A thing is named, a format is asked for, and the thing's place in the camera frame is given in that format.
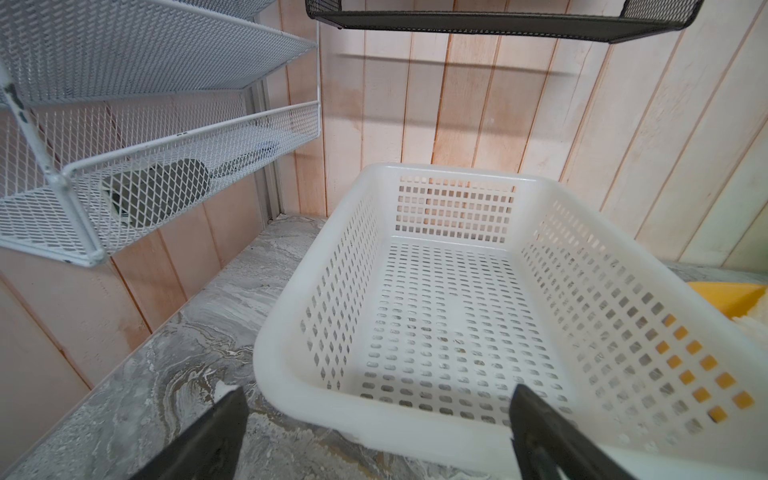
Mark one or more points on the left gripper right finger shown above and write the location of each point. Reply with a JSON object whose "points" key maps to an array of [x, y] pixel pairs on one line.
{"points": [[547, 446]]}

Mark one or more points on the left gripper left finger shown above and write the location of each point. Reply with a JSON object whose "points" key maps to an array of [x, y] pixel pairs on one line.
{"points": [[209, 448]]}

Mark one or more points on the white plastic basket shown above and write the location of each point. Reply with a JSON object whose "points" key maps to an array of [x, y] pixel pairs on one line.
{"points": [[431, 293]]}

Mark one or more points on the yellow plastic tub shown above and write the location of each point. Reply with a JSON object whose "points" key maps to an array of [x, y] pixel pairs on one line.
{"points": [[731, 299]]}

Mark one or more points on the dark object on shelf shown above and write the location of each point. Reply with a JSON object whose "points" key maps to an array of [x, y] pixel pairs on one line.
{"points": [[144, 197]]}

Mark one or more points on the white wire shelf rack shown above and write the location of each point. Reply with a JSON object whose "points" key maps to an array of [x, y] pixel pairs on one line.
{"points": [[93, 88]]}

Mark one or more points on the black wire mesh basket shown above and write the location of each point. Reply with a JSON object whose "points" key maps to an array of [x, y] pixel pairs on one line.
{"points": [[638, 19]]}

